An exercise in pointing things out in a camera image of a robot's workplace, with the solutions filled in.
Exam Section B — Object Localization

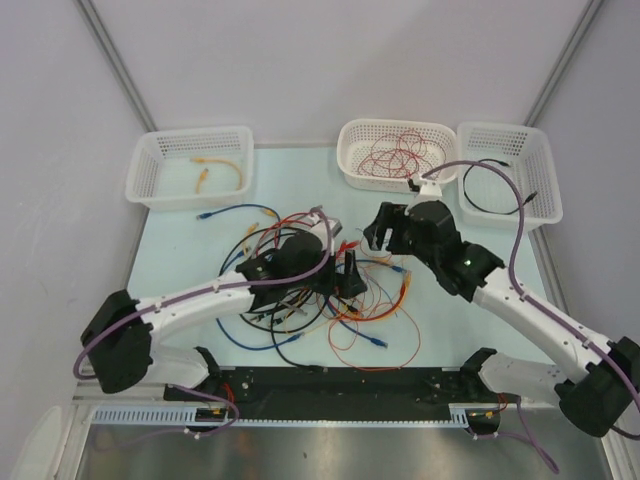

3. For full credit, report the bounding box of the black cable in basket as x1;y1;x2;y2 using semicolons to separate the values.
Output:
460;158;539;216

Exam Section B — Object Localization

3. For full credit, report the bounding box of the left white plastic basket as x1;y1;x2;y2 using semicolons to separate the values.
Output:
125;126;254;211

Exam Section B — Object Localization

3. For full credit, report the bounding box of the white slotted cable duct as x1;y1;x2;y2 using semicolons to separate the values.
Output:
91;405;469;428

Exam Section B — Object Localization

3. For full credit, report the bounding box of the thin orange wire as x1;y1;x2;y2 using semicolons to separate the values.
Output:
324;249;422;372

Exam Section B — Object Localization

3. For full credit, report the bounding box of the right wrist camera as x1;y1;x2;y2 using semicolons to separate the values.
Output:
407;175;442;210

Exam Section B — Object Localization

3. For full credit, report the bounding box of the yellow ethernet cable on table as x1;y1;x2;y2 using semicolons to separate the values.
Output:
242;207;281;251

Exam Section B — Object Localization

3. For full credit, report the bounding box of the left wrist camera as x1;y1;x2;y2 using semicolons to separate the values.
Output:
307;213;342;253

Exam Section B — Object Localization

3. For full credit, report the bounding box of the thin dark red wire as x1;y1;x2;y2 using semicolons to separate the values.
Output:
359;129;431;180

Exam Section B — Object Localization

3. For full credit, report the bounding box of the yellow ethernet cable in basket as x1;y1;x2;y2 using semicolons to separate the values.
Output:
189;156;246;194

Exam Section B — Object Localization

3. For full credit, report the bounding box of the black ethernet cable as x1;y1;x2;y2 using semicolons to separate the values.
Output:
217;224;331;372

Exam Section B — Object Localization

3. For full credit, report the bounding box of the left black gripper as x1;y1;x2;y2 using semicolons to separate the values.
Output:
286;246;364;299

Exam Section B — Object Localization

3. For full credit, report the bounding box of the right white plastic basket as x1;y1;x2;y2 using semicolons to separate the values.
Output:
457;121;563;231

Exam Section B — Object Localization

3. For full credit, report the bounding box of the white plastic basket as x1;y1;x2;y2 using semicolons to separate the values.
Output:
336;119;459;193
125;126;254;211
457;121;563;231

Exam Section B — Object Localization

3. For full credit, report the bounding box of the thick red orange cable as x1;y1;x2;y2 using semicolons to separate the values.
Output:
324;269;414;323

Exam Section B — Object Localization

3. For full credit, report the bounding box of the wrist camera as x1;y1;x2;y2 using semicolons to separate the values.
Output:
307;213;342;253
407;175;442;210

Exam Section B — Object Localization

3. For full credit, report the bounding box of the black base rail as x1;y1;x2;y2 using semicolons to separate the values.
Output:
163;365;503;434

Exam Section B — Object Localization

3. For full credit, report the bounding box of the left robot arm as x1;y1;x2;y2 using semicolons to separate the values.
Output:
79;232;367;400

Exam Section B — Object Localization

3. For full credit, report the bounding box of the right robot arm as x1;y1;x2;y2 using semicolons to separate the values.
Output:
364;201;639;437

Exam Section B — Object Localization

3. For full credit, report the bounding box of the middle white plastic basket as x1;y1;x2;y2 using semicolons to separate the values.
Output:
336;119;459;193

